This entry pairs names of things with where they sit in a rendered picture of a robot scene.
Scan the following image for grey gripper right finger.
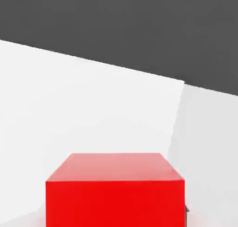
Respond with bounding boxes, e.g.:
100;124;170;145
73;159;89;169
185;205;207;227

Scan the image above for small red cube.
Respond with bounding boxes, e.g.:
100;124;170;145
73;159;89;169
45;152;186;227

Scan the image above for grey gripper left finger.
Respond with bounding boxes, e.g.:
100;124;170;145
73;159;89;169
18;204;46;227

